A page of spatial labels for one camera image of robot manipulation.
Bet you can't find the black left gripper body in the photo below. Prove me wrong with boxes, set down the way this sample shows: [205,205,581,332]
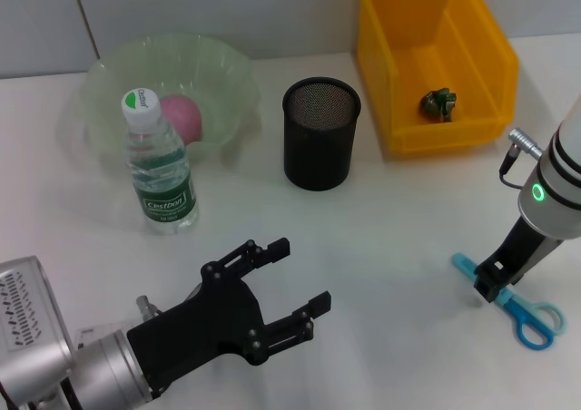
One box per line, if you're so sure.
[126,262,273,397]

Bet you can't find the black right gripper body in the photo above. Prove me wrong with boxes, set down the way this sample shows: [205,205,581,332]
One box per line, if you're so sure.
[478,217,564,287]

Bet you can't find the blue safety scissors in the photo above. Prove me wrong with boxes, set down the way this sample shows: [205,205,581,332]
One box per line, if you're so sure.
[451,252,567,351]

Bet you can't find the clear green-label water bottle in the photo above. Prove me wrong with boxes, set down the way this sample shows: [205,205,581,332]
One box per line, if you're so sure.
[120,87,200,237]

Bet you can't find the pink toy peach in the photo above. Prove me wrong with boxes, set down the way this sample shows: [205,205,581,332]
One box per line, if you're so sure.
[157,94,203,144]

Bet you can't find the green plastic wrapper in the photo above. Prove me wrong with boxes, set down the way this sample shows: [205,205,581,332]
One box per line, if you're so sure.
[418,87,458,124]

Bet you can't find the black mesh pen cup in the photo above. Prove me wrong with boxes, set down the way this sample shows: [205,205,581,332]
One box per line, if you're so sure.
[281,77,363,192]

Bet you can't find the translucent green fruit bowl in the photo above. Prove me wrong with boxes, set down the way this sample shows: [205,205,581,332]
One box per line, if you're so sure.
[81,32,262,157]

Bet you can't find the yellow plastic storage bin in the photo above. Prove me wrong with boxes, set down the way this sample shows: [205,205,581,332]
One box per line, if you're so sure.
[355,0,520,157]

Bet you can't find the left arm connector cable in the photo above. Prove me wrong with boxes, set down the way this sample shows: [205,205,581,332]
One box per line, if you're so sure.
[134,294,161,320]

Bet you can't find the arm connector cable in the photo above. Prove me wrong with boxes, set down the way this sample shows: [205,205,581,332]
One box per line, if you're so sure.
[497,127,545,189]
[134,294,161,320]

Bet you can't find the right arm connector cable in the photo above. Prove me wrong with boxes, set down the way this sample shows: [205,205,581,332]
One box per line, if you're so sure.
[497,127,545,189]

